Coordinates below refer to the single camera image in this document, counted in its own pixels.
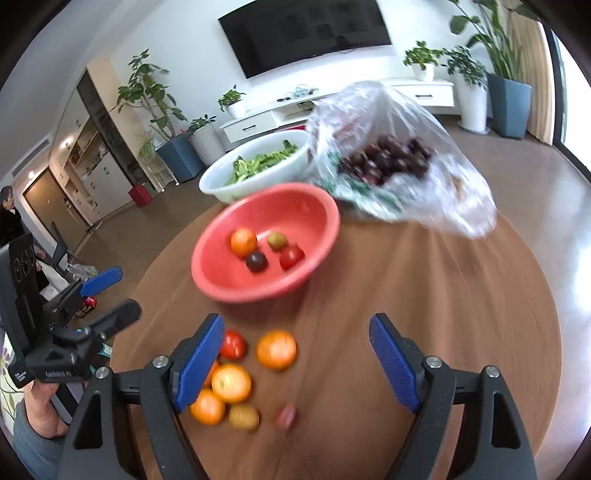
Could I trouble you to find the large orange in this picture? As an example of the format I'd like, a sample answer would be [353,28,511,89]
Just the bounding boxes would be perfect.
[211,363,252,404]

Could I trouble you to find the clear plastic bag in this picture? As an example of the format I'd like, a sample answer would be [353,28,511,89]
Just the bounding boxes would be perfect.
[304,82,497,239]

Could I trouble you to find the green leafy vegetables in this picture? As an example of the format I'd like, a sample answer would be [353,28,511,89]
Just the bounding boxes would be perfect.
[225,140,298,186]

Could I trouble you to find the right blue planter plant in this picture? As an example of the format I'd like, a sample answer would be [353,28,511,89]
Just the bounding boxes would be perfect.
[449,0,538,140]

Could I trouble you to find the red plastic basin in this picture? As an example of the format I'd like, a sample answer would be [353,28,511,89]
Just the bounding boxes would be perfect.
[190,183,341,303]

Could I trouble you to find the small reddish plum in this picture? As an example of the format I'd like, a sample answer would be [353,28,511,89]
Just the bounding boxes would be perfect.
[274,404,298,432]

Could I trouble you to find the white ribbed planter plant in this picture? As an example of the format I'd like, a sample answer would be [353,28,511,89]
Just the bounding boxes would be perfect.
[186,114,225,166]

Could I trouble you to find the white plastic basin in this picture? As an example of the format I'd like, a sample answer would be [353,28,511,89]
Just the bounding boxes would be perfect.
[198,129,310,204]

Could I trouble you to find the green-brown kiwi fruit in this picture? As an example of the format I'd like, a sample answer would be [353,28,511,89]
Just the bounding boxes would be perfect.
[266,231,290,252]

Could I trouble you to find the brownish passion fruit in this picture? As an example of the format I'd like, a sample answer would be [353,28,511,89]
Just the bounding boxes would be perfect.
[228,404,260,432]

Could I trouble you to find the small plant right cabinet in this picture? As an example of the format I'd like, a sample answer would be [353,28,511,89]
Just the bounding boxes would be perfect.
[403,41,444,82]

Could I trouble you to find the wall-mounted black television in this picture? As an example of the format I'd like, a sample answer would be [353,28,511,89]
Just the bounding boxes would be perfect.
[218,0,391,78]

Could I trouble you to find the white tall planter plant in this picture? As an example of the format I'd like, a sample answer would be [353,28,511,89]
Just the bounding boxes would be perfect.
[443,45,489,135]

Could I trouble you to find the dark purple passion fruit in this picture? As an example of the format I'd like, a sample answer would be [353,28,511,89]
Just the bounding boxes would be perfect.
[245,251,269,273]

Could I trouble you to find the beige curtain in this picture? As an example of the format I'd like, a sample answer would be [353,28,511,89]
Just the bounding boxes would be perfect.
[504,1,556,145]

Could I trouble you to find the blue planter tall plant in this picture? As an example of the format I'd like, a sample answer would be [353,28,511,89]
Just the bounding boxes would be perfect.
[116,49,204,183]

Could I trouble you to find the red tomato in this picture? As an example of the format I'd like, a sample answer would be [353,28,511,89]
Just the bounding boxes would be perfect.
[219,329,247,362]
[280,244,305,271]

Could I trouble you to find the left hand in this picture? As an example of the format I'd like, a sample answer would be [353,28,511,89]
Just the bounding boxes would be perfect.
[24,380,68,439]

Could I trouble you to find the red box on floor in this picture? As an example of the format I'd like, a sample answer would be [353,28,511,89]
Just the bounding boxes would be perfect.
[128,184,152,208]

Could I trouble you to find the small potted plant on cabinet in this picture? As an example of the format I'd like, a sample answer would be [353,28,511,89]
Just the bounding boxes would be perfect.
[217,85,245,119]

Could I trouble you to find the person in background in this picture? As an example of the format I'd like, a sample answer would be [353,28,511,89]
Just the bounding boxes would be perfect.
[0,185,26,247]

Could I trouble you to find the dark plums in bag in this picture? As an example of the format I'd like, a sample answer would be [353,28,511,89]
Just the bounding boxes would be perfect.
[338,134,435,186]

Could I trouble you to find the brown tablecloth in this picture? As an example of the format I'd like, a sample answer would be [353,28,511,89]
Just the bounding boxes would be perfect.
[112,210,561,479]

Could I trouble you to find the orange tangerine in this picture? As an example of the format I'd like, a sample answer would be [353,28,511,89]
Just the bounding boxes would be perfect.
[189,388,225,426]
[256,330,297,371]

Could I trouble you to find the red tomato on table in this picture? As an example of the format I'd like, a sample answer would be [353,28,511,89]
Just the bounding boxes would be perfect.
[219,329,247,362]

